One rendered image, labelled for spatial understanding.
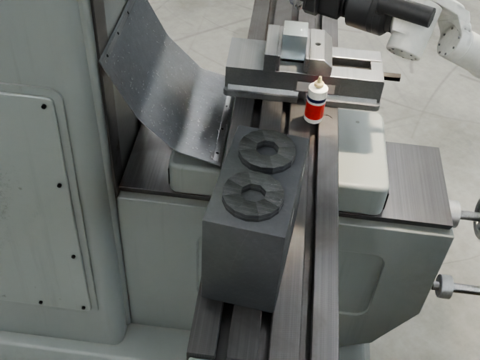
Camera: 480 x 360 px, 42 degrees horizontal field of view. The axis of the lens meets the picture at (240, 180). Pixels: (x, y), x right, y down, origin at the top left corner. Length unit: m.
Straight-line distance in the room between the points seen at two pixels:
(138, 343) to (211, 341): 0.90
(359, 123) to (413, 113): 1.54
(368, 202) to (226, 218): 0.60
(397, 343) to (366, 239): 0.75
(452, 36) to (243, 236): 0.58
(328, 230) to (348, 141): 0.41
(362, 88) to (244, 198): 0.58
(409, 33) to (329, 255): 0.41
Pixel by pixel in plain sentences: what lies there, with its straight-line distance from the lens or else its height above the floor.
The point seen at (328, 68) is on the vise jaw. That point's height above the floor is 1.05.
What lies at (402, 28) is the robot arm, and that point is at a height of 1.24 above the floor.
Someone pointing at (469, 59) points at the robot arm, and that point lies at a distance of 1.22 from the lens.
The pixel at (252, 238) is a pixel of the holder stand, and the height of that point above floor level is 1.13.
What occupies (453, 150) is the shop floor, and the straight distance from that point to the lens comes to 2.93.
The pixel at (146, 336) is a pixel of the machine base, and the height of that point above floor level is 0.20.
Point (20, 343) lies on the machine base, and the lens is 1.92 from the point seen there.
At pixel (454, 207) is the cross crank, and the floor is 0.69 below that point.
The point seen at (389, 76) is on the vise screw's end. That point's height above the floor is 1.01.
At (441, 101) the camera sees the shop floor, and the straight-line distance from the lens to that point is 3.20.
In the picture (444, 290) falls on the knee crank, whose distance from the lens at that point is 1.63.
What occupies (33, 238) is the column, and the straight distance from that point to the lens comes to 1.57.
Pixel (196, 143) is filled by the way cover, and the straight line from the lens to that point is 1.35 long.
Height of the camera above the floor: 1.79
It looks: 44 degrees down
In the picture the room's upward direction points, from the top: 4 degrees clockwise
